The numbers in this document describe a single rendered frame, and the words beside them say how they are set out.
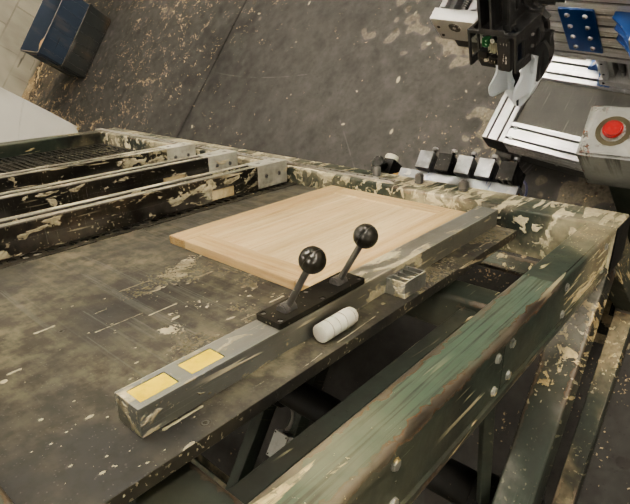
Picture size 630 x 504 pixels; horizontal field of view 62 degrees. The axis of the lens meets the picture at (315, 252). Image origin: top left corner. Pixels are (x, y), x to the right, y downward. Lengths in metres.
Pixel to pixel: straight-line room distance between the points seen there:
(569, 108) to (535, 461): 1.32
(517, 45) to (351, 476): 0.54
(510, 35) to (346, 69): 2.35
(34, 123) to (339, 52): 2.68
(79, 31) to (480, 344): 4.85
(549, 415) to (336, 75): 2.24
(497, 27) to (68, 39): 4.69
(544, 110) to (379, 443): 1.81
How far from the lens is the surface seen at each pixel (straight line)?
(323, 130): 2.92
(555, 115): 2.18
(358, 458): 0.52
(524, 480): 1.33
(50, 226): 1.27
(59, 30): 5.20
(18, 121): 4.80
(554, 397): 1.31
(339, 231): 1.18
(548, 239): 1.28
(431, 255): 1.05
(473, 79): 2.64
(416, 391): 0.61
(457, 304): 1.02
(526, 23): 0.76
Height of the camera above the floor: 2.08
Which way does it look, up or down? 52 degrees down
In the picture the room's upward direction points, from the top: 64 degrees counter-clockwise
